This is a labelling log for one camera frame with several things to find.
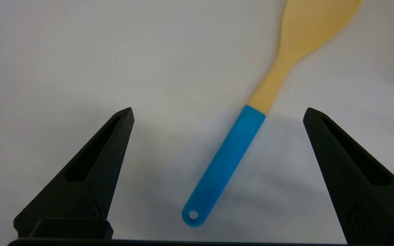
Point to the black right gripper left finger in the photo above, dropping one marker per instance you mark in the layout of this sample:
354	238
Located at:
91	184

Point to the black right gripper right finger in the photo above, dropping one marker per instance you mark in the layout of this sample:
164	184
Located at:
354	191

